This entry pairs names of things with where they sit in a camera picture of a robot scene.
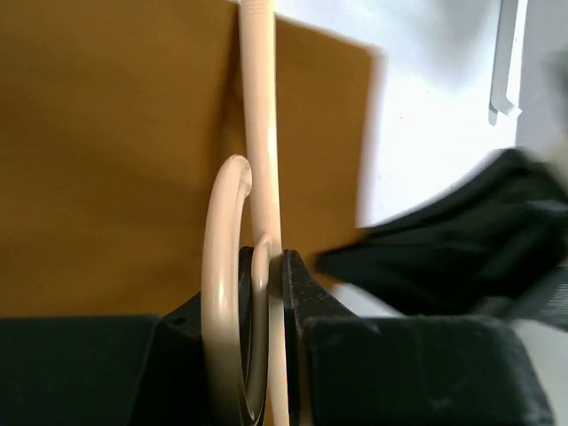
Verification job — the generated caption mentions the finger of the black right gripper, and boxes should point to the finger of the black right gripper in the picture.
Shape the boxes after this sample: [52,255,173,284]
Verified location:
[314,148,567,315]

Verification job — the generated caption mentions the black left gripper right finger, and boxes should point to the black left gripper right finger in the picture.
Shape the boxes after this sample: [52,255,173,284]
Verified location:
[281,250,555,425]

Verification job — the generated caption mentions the beige wooden hanger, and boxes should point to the beige wooden hanger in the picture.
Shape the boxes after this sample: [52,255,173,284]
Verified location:
[201,1,289,425]

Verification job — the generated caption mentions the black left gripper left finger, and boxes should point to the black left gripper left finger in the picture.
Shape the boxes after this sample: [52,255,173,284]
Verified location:
[0,246,272,426]

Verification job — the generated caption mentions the brown trousers with striped trim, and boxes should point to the brown trousers with striped trim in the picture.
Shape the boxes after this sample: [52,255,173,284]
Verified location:
[1,1,375,316]

